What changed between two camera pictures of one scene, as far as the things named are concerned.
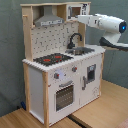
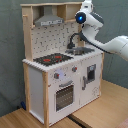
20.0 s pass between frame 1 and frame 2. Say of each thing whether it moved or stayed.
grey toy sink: stayed
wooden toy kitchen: stayed
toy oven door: stayed
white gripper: moved
